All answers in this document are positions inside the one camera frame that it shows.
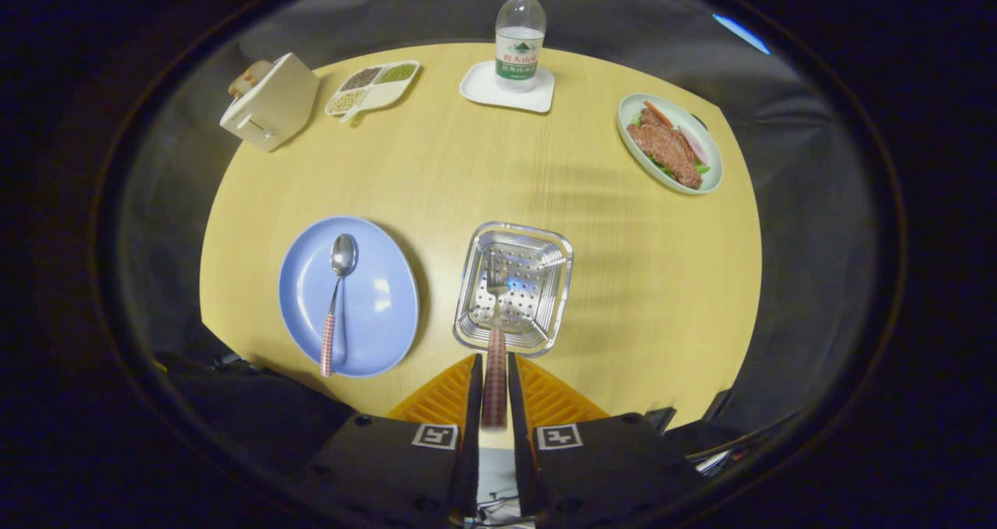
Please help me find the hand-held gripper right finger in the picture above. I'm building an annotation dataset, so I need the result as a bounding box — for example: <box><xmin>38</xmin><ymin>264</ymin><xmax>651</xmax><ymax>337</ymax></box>
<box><xmin>508</xmin><ymin>353</ymin><xmax>706</xmax><ymax>528</ymax></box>

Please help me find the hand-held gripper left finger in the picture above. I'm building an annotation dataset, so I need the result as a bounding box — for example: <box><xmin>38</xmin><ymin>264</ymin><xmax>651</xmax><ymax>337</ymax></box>
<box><xmin>306</xmin><ymin>353</ymin><xmax>484</xmax><ymax>528</ymax></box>

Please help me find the fork with red checked handle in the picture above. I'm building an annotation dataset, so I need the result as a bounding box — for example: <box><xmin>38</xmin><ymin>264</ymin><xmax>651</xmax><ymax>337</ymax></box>
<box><xmin>481</xmin><ymin>250</ymin><xmax>512</xmax><ymax>429</ymax></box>

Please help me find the spoon with red checked handle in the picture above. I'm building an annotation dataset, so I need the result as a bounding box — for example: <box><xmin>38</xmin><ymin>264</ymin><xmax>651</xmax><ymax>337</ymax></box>
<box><xmin>320</xmin><ymin>233</ymin><xmax>359</xmax><ymax>378</ymax></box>

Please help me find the blue plate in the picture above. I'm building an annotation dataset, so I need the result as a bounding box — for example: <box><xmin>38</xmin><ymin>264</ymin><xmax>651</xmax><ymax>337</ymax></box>
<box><xmin>278</xmin><ymin>216</ymin><xmax>420</xmax><ymax>379</ymax></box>

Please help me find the cooked meat with vegetables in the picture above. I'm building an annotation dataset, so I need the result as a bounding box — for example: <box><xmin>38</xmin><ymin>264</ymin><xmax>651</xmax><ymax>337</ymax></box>
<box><xmin>627</xmin><ymin>101</ymin><xmax>712</xmax><ymax>189</ymax></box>

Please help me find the pale green food plate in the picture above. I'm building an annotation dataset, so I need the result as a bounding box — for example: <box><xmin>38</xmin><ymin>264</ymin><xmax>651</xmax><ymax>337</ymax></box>
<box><xmin>617</xmin><ymin>93</ymin><xmax>724</xmax><ymax>196</ymax></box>

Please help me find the white square coaster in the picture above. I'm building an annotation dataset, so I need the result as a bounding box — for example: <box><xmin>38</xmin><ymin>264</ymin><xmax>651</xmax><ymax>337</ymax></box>
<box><xmin>459</xmin><ymin>60</ymin><xmax>555</xmax><ymax>115</ymax></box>

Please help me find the white divided dish with beans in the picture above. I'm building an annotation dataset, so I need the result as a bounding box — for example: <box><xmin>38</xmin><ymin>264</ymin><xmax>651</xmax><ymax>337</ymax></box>
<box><xmin>324</xmin><ymin>59</ymin><xmax>421</xmax><ymax>123</ymax></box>

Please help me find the cream toaster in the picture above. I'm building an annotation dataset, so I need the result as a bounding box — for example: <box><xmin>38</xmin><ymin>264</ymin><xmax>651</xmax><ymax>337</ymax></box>
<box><xmin>219</xmin><ymin>52</ymin><xmax>321</xmax><ymax>153</ymax></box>

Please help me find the clear water bottle green cap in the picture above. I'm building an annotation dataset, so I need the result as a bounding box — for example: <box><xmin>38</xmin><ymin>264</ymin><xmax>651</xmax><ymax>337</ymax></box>
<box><xmin>495</xmin><ymin>0</ymin><xmax>548</xmax><ymax>93</ymax></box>

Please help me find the metal wire basket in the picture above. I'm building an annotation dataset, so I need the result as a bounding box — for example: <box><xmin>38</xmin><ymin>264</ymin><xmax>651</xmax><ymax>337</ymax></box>
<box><xmin>453</xmin><ymin>221</ymin><xmax>575</xmax><ymax>358</ymax></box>

